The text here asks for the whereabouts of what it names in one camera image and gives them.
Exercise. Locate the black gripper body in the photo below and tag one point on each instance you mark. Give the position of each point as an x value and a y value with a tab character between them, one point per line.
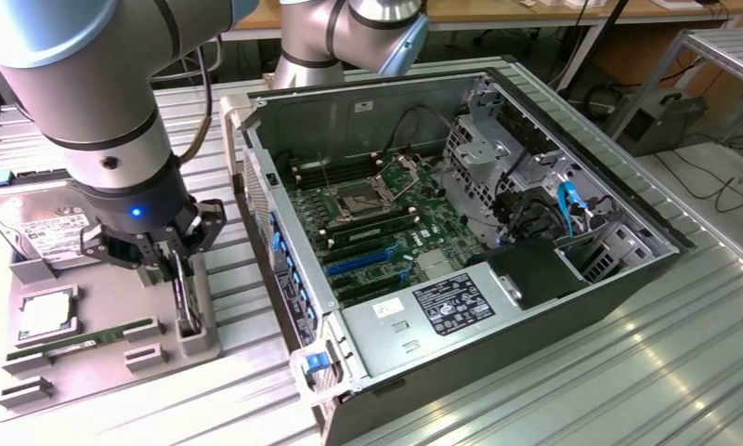
133	204

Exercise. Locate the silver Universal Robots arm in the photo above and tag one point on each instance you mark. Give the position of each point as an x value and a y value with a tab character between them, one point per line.
93	79

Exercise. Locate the silver hard disk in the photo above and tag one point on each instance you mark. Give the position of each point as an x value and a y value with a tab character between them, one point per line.
24	223

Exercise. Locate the grey parts rack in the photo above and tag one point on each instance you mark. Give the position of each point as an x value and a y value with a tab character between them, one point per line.
105	320

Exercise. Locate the silver CPU chip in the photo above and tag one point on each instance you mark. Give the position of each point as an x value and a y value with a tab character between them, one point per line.
48	315

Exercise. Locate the green RAM stick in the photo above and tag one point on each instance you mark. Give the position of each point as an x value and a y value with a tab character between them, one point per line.
68	344

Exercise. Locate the thin metal locking lever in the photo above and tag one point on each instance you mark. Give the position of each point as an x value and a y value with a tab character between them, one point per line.
329	181

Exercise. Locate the black RAM slots bank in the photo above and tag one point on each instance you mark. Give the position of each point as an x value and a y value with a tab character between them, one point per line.
337	169

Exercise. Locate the CPU socket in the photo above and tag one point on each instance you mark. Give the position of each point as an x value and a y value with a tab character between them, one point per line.
359	199

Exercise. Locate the blue expansion slot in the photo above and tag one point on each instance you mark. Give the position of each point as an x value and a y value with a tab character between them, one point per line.
359	261

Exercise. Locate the installed RAM stick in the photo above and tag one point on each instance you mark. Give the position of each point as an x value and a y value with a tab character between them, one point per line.
368	230

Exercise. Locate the metal socket cover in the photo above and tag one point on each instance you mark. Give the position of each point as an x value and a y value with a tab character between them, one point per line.
404	177

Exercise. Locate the blue case latch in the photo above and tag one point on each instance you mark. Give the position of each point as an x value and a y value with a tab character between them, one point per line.
315	362

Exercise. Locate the green motherboard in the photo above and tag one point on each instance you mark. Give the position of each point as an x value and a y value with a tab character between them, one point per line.
428	232

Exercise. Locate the grey power supply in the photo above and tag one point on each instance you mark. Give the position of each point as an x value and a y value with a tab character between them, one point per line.
428	320

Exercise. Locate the metal disk bay cage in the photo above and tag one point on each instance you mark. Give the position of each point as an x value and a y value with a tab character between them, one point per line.
477	167

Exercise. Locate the black plastic air shroud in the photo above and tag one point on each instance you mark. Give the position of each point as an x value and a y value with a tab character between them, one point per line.
536	276

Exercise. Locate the open black PC case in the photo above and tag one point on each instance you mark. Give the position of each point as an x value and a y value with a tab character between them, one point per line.
533	325

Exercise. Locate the black box device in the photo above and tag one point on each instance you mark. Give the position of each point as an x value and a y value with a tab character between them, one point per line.
662	121

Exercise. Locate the metal slat frame table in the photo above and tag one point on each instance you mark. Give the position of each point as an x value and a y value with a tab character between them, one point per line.
718	60

